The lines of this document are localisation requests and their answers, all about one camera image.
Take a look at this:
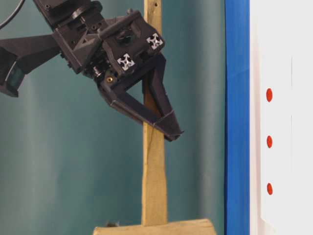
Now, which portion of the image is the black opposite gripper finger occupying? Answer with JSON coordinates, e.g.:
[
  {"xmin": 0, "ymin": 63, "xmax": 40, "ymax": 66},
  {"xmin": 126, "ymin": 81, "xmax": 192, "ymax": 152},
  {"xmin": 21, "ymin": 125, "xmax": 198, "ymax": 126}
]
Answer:
[
  {"xmin": 143, "ymin": 54, "xmax": 183, "ymax": 141},
  {"xmin": 96, "ymin": 73, "xmax": 177, "ymax": 142}
]

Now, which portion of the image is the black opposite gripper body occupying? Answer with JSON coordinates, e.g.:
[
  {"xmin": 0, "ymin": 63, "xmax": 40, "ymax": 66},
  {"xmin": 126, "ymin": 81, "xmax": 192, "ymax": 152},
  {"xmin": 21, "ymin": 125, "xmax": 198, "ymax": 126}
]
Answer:
[{"xmin": 52, "ymin": 9, "xmax": 164, "ymax": 78}]

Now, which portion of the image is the wooden mallet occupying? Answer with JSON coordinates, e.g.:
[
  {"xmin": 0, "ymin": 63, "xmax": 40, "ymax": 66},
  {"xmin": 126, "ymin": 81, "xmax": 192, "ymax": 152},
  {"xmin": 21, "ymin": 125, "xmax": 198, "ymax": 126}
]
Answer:
[{"xmin": 93, "ymin": 0, "xmax": 218, "ymax": 235}]

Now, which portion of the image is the green backdrop curtain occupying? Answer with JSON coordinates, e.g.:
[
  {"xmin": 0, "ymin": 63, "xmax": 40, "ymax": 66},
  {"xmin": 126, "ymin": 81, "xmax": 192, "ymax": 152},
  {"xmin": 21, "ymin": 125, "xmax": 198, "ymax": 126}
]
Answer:
[{"xmin": 0, "ymin": 0, "xmax": 225, "ymax": 235}]

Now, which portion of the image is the blue table cloth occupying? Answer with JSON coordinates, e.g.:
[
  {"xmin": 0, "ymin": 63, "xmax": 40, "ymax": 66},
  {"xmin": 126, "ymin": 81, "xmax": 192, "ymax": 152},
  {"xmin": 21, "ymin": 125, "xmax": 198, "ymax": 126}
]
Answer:
[{"xmin": 224, "ymin": 0, "xmax": 250, "ymax": 235}]

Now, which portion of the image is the white foam board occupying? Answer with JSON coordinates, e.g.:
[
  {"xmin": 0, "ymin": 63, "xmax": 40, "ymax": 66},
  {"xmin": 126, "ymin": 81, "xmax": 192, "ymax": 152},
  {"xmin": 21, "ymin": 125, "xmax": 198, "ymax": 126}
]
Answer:
[{"xmin": 249, "ymin": 0, "xmax": 313, "ymax": 235}]

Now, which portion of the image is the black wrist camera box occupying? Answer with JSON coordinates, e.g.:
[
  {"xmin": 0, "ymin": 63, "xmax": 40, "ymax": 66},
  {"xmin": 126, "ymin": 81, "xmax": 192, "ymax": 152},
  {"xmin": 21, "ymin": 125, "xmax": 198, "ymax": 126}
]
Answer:
[{"xmin": 0, "ymin": 35, "xmax": 60, "ymax": 97}]

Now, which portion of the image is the black cable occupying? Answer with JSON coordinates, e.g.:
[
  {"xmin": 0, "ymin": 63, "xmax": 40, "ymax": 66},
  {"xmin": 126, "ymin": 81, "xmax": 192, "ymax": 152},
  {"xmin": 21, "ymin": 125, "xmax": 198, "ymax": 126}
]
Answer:
[{"xmin": 0, "ymin": 0, "xmax": 25, "ymax": 29}]

